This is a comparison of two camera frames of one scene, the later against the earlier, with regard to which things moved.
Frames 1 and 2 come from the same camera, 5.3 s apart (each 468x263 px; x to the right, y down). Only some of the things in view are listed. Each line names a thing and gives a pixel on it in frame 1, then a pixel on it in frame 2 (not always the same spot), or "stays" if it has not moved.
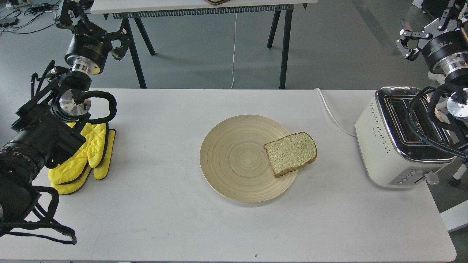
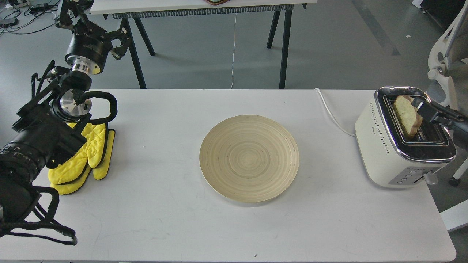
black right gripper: x=446 y=52 -> x=430 y=111
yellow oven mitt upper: x=92 y=152 stays
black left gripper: x=90 y=45 stays
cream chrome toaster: x=393 y=156 stays
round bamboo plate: x=234 y=162 stays
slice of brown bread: x=290 y=152 -> x=409 y=117
